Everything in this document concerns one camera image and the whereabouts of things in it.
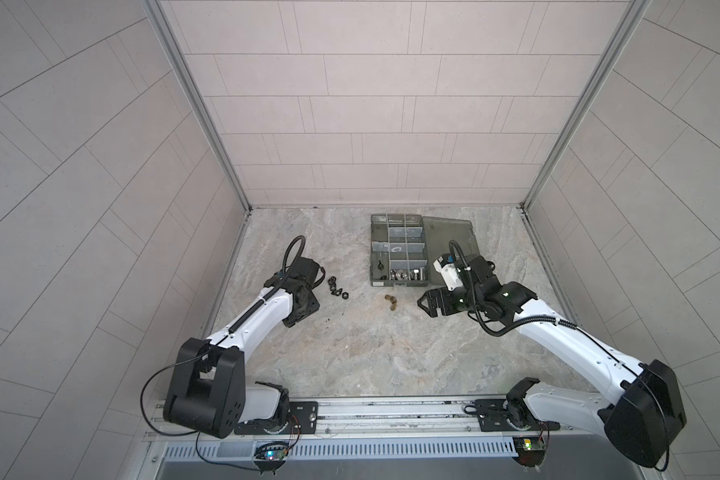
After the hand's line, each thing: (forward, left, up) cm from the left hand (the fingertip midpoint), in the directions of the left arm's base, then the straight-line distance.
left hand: (314, 304), depth 87 cm
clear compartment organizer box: (+20, -28, +1) cm, 35 cm away
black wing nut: (+6, -6, -3) cm, 9 cm away
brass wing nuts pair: (+3, -24, -3) cm, 24 cm away
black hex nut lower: (+5, -9, -4) cm, 11 cm away
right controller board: (-34, -54, -3) cm, 64 cm away
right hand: (-3, -33, +8) cm, 34 cm away
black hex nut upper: (+8, -4, -2) cm, 10 cm away
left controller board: (-36, +4, +1) cm, 36 cm away
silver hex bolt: (+11, -30, 0) cm, 32 cm away
